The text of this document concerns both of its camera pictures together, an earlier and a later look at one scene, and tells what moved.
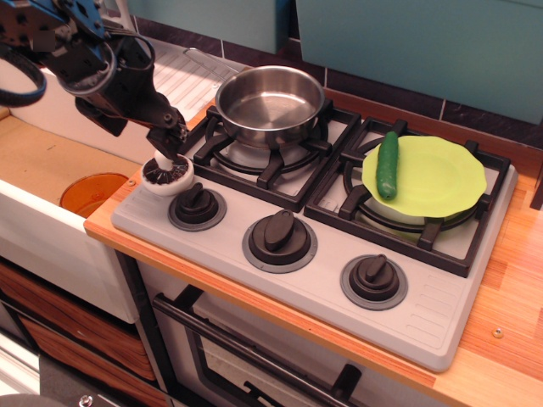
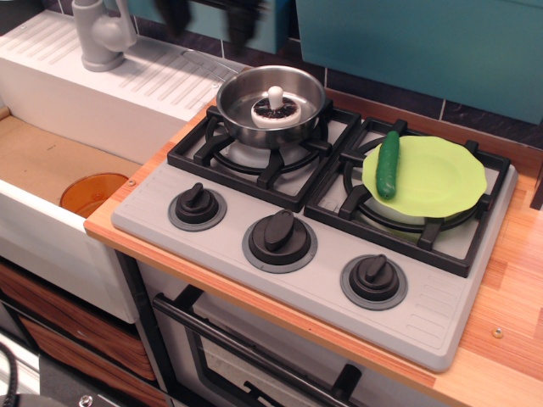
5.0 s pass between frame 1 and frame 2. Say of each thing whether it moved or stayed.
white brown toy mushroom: moved
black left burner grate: stayed
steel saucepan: stayed
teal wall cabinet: stayed
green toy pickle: stayed
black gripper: moved
